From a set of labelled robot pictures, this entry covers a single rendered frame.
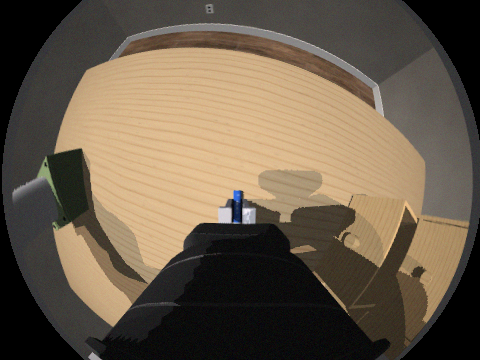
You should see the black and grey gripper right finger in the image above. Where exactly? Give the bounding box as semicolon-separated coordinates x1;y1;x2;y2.
241;199;256;224

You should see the blue battery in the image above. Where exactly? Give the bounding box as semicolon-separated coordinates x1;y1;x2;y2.
233;190;242;224

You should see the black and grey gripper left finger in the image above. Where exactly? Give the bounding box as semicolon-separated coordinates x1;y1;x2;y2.
218;199;234;224

